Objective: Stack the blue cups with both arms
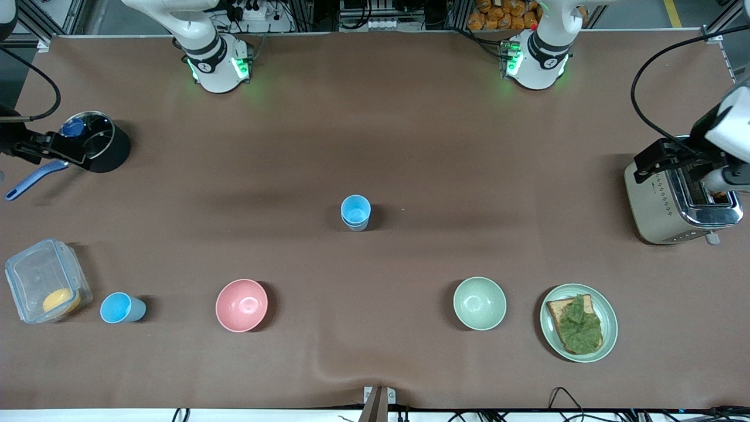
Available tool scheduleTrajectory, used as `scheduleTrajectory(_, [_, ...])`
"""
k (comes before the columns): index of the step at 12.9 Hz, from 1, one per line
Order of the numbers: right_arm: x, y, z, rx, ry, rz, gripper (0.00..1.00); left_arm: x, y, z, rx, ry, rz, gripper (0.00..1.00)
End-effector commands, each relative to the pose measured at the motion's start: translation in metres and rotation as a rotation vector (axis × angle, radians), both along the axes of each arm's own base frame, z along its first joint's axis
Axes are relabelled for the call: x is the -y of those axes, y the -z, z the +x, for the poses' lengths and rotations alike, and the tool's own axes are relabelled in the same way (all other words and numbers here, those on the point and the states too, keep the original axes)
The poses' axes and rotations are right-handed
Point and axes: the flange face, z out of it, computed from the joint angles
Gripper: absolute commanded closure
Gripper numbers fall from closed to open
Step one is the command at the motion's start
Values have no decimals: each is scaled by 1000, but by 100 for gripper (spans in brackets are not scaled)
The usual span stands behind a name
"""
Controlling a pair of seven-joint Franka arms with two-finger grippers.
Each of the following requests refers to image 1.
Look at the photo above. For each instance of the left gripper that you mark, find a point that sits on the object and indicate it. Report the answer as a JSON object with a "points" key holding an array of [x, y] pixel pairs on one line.
{"points": [[687, 150]]}

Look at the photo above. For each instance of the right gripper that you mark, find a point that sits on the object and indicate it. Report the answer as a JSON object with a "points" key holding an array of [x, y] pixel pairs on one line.
{"points": [[12, 142]]}

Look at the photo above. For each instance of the blue plastic cup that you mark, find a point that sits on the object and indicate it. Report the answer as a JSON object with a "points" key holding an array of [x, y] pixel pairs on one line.
{"points": [[355, 228], [355, 208], [117, 308]]}

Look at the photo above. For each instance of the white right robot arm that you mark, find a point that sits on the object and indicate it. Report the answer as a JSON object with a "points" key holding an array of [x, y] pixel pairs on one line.
{"points": [[208, 58]]}

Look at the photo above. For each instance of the glass lid with blue knob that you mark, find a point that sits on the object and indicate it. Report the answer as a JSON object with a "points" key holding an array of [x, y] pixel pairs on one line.
{"points": [[98, 132]]}

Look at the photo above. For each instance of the beige chrome toaster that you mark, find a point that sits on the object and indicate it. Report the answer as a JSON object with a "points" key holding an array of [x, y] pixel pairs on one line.
{"points": [[650, 205]]}

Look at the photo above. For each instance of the clear plastic food container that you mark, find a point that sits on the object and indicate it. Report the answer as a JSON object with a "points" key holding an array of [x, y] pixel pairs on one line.
{"points": [[35, 275]]}

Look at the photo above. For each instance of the orange round food piece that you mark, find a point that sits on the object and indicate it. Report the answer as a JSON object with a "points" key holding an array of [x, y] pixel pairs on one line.
{"points": [[60, 300]]}

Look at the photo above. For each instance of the pale green plate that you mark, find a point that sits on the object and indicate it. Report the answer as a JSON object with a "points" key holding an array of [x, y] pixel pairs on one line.
{"points": [[609, 319]]}

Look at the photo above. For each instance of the green lettuce leaf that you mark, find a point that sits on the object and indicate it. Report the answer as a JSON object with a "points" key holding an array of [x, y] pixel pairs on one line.
{"points": [[582, 328]]}

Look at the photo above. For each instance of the brown bread slice with lettuce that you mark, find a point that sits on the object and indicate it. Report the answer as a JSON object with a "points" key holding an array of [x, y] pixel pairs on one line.
{"points": [[555, 310]]}

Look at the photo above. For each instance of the bag of orange snacks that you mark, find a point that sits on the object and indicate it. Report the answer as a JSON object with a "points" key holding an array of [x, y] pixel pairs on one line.
{"points": [[498, 17]]}

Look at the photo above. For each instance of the pink bowl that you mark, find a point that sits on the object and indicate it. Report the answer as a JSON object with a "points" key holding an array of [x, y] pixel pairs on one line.
{"points": [[241, 305]]}

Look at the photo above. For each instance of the white power strip with plugs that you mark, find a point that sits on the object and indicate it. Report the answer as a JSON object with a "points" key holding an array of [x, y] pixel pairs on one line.
{"points": [[258, 14]]}

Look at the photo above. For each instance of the pale green bowl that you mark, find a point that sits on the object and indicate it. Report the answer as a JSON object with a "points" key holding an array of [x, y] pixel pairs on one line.
{"points": [[479, 303]]}

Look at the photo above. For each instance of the small white socket strip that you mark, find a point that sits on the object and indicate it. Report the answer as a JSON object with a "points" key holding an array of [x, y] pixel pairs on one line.
{"points": [[384, 24]]}

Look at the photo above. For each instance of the metal table corner bracket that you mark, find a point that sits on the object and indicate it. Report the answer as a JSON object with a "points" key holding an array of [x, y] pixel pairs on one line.
{"points": [[44, 44], [712, 34]]}

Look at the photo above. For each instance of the metal stand bracket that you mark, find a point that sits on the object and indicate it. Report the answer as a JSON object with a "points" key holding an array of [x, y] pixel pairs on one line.
{"points": [[378, 401]]}

